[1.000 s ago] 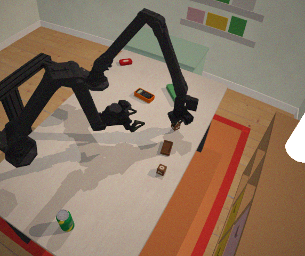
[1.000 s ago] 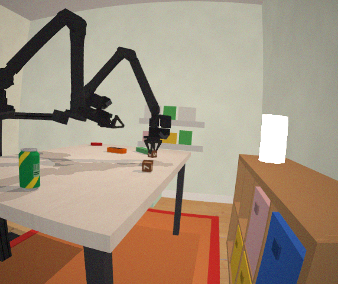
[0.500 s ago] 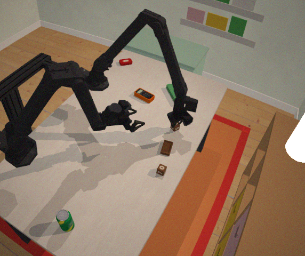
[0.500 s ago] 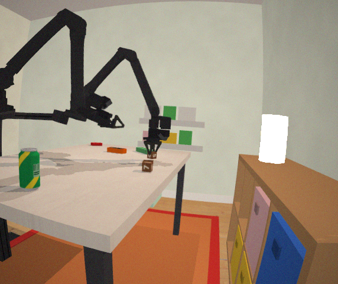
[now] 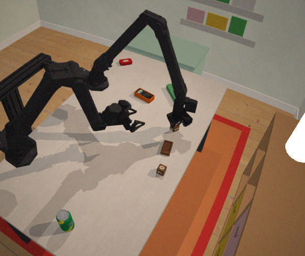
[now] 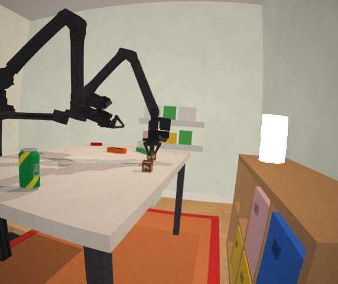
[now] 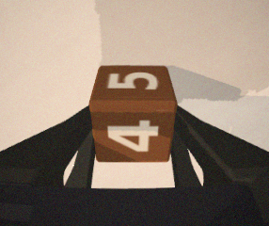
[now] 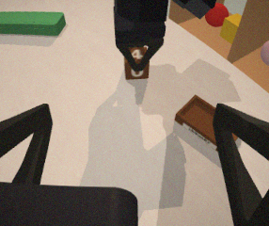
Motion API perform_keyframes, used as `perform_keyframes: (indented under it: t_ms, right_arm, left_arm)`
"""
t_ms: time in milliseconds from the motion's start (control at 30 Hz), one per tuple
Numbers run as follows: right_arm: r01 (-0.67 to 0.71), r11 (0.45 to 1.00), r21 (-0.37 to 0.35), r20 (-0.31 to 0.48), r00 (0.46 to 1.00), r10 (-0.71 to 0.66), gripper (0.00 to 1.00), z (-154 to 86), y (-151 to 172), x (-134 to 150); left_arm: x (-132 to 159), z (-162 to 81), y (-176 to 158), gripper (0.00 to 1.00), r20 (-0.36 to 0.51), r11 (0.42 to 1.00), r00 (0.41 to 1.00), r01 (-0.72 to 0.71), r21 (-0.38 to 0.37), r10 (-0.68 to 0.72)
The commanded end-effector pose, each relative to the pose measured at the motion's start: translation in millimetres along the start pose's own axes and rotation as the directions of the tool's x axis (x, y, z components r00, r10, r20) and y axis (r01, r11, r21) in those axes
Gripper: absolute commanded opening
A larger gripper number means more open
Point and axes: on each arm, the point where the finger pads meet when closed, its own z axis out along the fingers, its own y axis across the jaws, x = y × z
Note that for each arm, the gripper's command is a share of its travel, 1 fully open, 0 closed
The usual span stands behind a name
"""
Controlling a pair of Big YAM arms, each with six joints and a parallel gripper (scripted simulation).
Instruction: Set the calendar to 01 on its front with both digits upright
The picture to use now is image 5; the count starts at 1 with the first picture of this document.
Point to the brown wooden number cube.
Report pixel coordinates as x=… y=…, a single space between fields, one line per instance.
x=161 y=169
x=175 y=128

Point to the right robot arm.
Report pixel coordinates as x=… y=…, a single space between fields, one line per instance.
x=67 y=74

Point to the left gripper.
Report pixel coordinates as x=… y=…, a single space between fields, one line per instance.
x=171 y=120

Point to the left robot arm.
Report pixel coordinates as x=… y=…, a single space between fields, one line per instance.
x=159 y=25

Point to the green rectangular block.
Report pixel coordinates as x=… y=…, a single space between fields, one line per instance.
x=170 y=90

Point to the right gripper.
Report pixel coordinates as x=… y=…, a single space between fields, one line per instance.
x=134 y=126

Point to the brown wooden tray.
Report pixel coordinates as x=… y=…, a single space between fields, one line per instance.
x=166 y=148

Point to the green soda can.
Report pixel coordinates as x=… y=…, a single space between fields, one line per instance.
x=65 y=220

